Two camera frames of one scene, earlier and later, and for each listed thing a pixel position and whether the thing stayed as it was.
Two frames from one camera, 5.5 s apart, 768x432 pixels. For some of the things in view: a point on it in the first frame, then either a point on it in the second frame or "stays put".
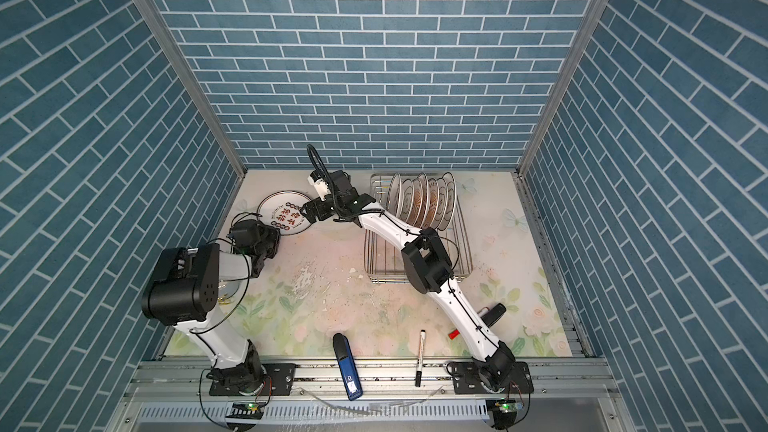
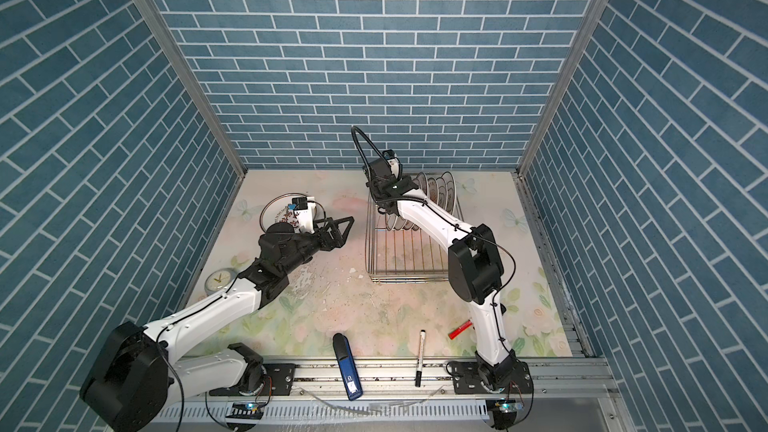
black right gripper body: (339, 209) to (406, 180)
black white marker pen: (420, 359) stays put
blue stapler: (348, 368) stays put
